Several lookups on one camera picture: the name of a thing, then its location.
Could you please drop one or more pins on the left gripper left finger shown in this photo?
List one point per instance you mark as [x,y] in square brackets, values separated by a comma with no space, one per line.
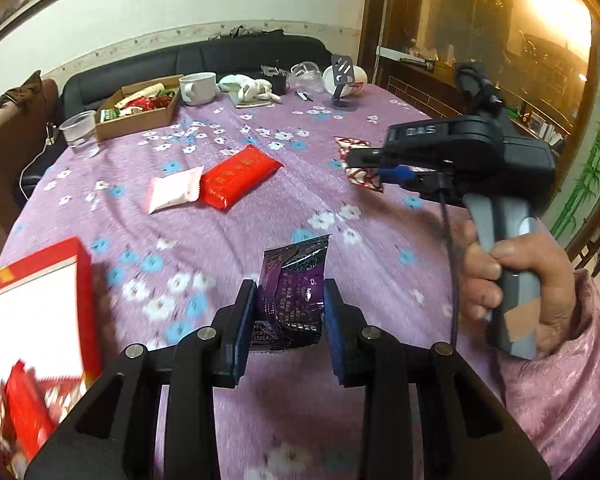
[234,325]

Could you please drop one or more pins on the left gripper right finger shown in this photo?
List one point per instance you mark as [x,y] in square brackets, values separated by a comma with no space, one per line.
[343,326]

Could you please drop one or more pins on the purple snack packet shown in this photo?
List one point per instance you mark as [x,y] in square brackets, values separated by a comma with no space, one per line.
[290,303]

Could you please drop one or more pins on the red white lattice snack packet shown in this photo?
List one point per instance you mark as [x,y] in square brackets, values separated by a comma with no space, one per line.
[359,175]

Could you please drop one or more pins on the pink white snack packet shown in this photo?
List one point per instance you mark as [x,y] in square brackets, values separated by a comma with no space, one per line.
[179,188]

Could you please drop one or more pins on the large red snack packet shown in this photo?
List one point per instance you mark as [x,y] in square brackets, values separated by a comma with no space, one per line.
[223,185]

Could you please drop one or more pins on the pink sleeve forearm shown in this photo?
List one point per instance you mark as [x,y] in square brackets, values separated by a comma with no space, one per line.
[556,399]

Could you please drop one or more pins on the cardboard box of snacks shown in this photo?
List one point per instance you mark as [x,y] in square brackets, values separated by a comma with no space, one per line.
[138,107]

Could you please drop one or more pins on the person right hand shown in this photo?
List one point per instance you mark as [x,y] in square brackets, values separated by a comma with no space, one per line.
[536,252]

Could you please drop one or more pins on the purple floral tablecloth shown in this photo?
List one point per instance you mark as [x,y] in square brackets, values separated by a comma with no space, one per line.
[158,280]

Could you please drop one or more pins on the wooden glass cabinet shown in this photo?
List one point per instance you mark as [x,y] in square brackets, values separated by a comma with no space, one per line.
[543,54]

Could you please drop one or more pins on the black phone stand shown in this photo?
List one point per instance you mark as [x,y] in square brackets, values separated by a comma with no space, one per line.
[344,85]

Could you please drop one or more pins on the red gift box tray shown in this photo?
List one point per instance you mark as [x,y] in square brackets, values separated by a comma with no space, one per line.
[49,351]

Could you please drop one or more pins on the black leather sofa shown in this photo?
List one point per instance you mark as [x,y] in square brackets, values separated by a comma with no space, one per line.
[240,55]

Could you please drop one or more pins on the white crumpled cloth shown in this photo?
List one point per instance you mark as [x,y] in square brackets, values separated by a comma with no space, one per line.
[246,92]

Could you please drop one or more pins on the white ceramic mug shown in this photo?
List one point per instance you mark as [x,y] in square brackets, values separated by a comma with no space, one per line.
[198,89]

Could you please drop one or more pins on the clear plastic cup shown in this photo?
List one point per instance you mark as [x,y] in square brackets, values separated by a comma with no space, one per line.
[79,132]

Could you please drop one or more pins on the brown armchair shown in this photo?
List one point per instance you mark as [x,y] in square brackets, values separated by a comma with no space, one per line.
[24,113]

